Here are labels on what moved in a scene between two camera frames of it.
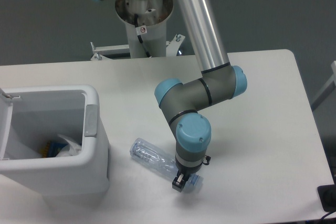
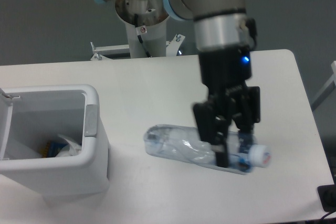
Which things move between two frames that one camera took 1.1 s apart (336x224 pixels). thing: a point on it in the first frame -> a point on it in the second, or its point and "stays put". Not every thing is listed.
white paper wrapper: [72, 149] stays put
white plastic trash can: [31, 115] stays put
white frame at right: [330, 86] stays put
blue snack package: [51, 149] stays put
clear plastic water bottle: [163, 161] -> [182, 142]
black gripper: [183, 173] -> [224, 71]
